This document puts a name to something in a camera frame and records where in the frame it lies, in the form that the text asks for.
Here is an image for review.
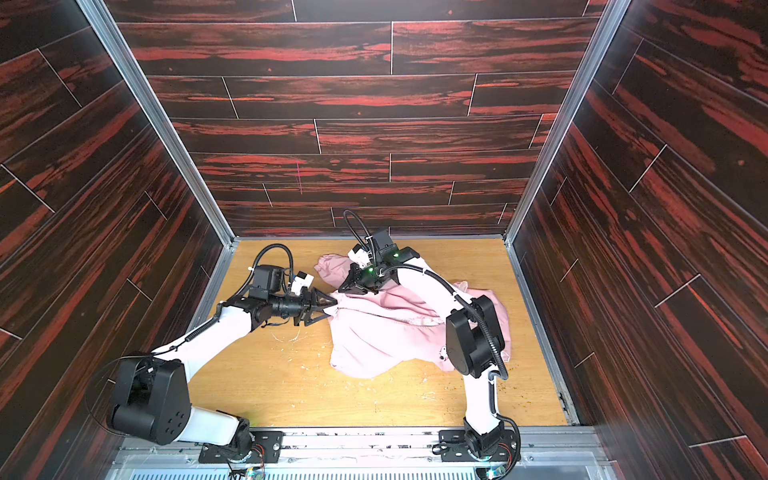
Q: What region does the aluminium front rail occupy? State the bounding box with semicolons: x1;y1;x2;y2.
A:
107;427;622;479

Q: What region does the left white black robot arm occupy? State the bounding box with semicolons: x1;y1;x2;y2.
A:
106;288;337;457

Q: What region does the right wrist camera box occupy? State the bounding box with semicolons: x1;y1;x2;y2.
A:
347;229;398;268

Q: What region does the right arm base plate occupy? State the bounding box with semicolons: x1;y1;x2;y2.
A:
431;429;521;462

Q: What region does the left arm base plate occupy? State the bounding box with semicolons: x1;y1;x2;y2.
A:
198;429;284;465

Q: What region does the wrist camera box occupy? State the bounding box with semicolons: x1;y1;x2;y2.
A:
246;265;314;299
347;229;398;268

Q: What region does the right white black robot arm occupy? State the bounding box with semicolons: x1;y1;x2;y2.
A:
339;257;508;459

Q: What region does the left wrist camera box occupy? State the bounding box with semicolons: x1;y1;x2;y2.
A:
246;265;314;299

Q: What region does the pink zip jacket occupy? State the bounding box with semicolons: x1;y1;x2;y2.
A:
314;253;512;379

